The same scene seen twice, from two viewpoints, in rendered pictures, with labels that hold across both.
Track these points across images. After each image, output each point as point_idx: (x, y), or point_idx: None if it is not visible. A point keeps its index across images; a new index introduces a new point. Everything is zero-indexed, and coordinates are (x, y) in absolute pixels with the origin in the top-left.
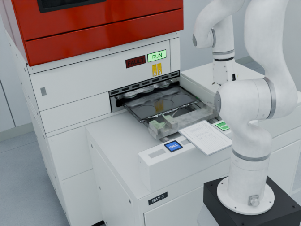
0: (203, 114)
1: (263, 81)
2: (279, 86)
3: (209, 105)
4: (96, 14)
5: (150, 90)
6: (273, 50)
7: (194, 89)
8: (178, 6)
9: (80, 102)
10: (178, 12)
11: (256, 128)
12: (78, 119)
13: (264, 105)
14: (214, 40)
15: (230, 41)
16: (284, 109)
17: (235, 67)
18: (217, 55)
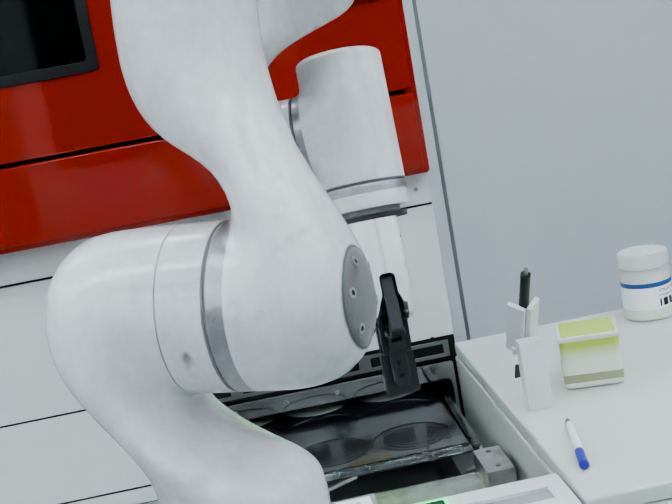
0: (452, 494)
1: (210, 224)
2: (237, 234)
3: (488, 459)
4: (64, 115)
5: (328, 411)
6: (177, 84)
7: (481, 408)
8: (391, 82)
9: (37, 430)
10: (394, 106)
11: (239, 441)
12: (33, 496)
13: (174, 311)
14: (298, 141)
15: (361, 146)
16: (265, 334)
17: (398, 249)
18: None
